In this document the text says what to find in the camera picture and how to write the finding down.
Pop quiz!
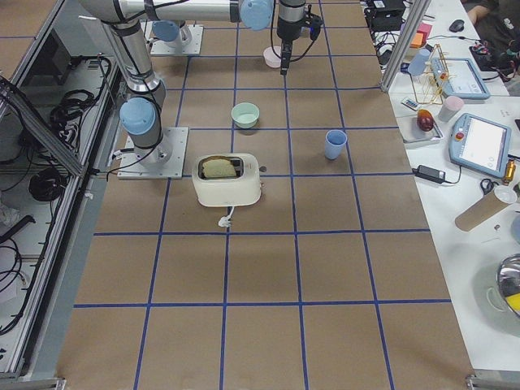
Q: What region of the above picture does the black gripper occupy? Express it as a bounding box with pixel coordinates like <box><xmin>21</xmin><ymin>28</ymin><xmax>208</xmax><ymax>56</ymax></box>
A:
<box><xmin>276</xmin><ymin>0</ymin><xmax>323</xmax><ymax>76</ymax></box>

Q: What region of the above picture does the upper teach pendant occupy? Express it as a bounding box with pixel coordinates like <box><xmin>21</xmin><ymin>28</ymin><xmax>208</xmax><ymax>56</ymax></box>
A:
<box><xmin>444</xmin><ymin>58</ymin><xmax>491</xmax><ymax>100</ymax></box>

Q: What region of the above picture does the black computer mouse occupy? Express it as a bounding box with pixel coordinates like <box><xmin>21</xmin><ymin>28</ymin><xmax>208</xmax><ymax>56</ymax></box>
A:
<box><xmin>448</xmin><ymin>19</ymin><xmax>465</xmax><ymax>33</ymax></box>

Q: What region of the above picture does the metal tray with fruit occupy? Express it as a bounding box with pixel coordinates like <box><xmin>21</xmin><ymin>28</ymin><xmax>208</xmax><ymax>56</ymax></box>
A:
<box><xmin>398</xmin><ymin>109</ymin><xmax>444</xmax><ymax>145</ymax></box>

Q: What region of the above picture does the white toaster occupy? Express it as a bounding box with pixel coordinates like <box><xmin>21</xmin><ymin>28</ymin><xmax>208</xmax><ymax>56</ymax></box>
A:
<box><xmin>192</xmin><ymin>153</ymin><xmax>262</xmax><ymax>207</ymax></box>

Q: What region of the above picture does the blue cup on rack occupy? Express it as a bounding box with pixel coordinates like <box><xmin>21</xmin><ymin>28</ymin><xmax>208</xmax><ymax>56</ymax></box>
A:
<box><xmin>407</xmin><ymin>49</ymin><xmax>431</xmax><ymax>76</ymax></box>

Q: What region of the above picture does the black power adapter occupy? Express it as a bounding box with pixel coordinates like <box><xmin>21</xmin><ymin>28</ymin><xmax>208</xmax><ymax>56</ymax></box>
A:
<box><xmin>412</xmin><ymin>165</ymin><xmax>445</xmax><ymax>184</ymax></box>

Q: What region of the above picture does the lower teach pendant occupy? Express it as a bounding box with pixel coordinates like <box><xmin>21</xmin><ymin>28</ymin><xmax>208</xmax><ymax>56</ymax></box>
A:
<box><xmin>448</xmin><ymin>113</ymin><xmax>511</xmax><ymax>178</ymax></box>

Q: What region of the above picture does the pink bowl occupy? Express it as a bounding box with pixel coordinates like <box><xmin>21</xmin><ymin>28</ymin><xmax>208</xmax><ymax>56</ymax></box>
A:
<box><xmin>262</xmin><ymin>45</ymin><xmax>281</xmax><ymax>68</ymax></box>

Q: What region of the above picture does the mint green bowl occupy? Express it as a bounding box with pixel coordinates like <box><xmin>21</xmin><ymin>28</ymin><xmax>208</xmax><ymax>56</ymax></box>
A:
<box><xmin>231</xmin><ymin>102</ymin><xmax>260</xmax><ymax>129</ymax></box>

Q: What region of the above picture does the teach pendant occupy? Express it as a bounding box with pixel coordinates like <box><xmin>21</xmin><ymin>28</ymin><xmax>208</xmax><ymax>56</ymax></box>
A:
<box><xmin>444</xmin><ymin>58</ymin><xmax>491</xmax><ymax>100</ymax></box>
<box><xmin>448</xmin><ymin>113</ymin><xmax>511</xmax><ymax>178</ymax></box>

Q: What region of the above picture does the steel mixing bowl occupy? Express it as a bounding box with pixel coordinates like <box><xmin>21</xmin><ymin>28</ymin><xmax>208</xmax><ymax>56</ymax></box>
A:
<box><xmin>486</xmin><ymin>253</ymin><xmax>519</xmax><ymax>323</ymax></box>

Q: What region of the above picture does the blue cup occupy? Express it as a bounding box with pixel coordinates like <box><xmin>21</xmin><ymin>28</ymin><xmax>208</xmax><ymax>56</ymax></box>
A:
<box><xmin>407</xmin><ymin>49</ymin><xmax>431</xmax><ymax>76</ymax></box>
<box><xmin>324</xmin><ymin>129</ymin><xmax>347</xmax><ymax>160</ymax></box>

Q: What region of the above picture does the gold wire rack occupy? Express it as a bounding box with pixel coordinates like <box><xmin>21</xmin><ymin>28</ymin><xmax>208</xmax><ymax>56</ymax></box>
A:
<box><xmin>415</xmin><ymin>44</ymin><xmax>450</xmax><ymax>105</ymax></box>

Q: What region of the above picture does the toast slice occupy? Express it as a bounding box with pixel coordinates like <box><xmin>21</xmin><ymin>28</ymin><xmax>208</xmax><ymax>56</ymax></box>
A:
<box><xmin>202</xmin><ymin>158</ymin><xmax>236</xmax><ymax>179</ymax></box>

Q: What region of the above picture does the cardboard tube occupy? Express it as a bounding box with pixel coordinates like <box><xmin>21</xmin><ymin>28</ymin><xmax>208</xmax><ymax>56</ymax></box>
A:
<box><xmin>454</xmin><ymin>185</ymin><xmax>518</xmax><ymax>232</ymax></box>

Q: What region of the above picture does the pink cup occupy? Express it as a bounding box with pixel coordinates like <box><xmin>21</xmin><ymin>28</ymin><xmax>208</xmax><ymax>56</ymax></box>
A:
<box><xmin>437</xmin><ymin>96</ymin><xmax>465</xmax><ymax>123</ymax></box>

